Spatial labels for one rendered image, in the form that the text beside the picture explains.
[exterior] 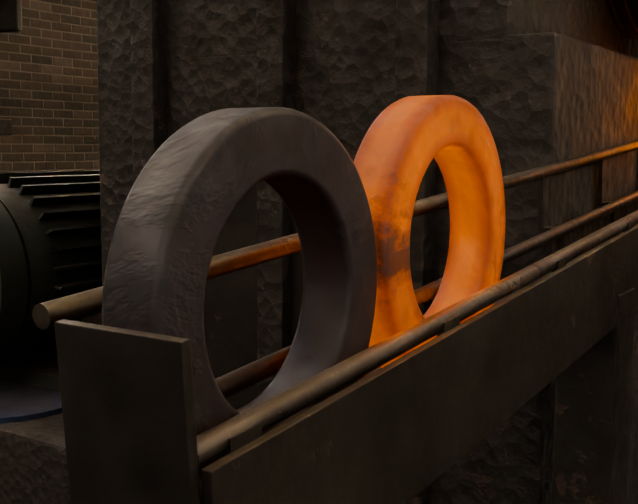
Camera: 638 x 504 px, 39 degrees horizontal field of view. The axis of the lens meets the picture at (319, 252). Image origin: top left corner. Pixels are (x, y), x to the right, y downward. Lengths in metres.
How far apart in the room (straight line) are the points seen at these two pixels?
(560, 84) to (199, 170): 0.70
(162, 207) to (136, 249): 0.02
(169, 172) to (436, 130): 0.23
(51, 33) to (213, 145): 8.01
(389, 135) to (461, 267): 0.15
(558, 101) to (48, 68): 7.47
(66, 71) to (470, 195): 7.88
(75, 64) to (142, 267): 8.17
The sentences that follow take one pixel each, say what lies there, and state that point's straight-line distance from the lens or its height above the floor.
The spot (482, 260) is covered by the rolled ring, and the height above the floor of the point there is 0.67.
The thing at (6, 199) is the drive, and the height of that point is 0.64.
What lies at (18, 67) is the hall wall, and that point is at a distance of 8.14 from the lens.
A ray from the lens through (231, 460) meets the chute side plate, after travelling 0.39.
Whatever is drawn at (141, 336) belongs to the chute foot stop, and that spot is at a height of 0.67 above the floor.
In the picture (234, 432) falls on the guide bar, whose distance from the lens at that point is 0.40.
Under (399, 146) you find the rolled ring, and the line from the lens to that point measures 0.54.
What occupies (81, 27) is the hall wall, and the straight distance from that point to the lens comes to 8.63.
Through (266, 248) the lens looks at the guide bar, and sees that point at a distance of 0.54.
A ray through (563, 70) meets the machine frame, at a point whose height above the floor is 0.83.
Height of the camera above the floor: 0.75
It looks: 7 degrees down
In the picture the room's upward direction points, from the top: straight up
